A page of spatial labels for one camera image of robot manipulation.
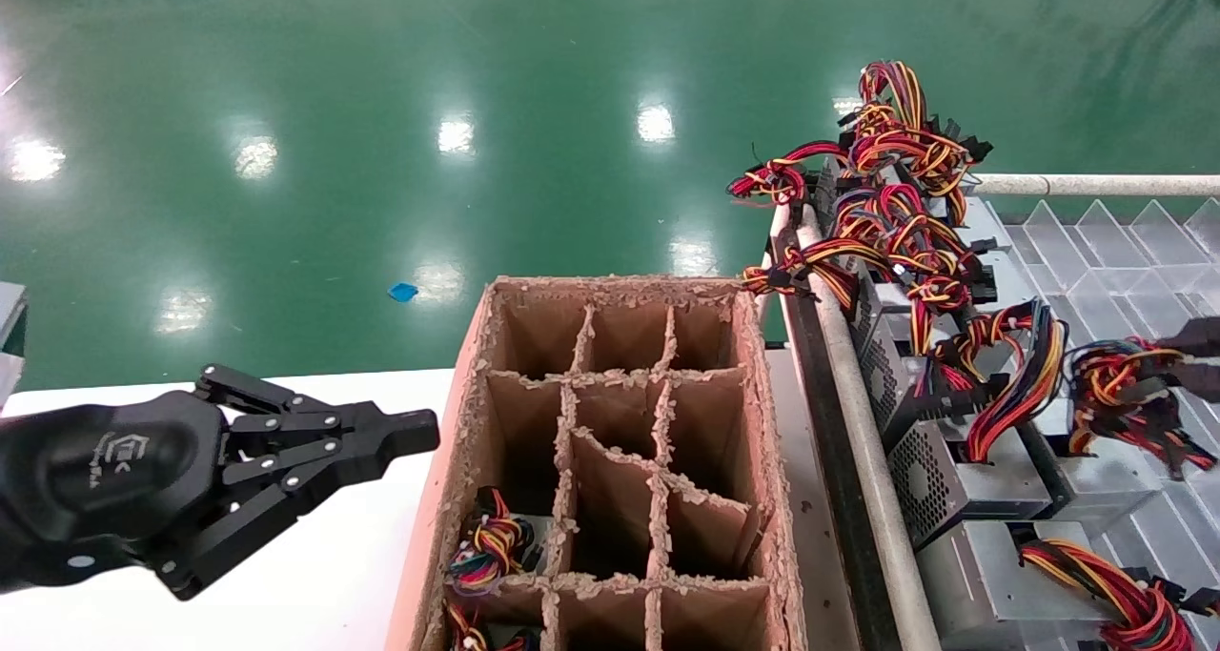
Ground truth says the brown cardboard box with dividers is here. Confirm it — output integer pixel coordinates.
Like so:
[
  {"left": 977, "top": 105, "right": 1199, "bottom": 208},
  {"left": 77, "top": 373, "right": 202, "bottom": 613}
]
[{"left": 386, "top": 275, "right": 806, "bottom": 651}]

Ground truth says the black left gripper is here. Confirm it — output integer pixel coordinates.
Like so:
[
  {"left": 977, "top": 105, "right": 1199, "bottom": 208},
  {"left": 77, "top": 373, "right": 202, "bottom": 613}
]
[{"left": 0, "top": 364, "right": 440, "bottom": 601}]

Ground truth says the clear acrylic divided tray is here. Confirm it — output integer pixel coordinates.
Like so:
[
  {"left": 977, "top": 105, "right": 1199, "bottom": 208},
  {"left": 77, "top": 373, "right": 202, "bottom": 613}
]
[{"left": 953, "top": 198, "right": 1220, "bottom": 651}]

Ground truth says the grey metal panel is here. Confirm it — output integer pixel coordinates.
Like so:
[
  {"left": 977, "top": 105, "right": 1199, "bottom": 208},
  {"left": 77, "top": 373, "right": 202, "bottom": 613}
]
[{"left": 0, "top": 282, "right": 28, "bottom": 409}]

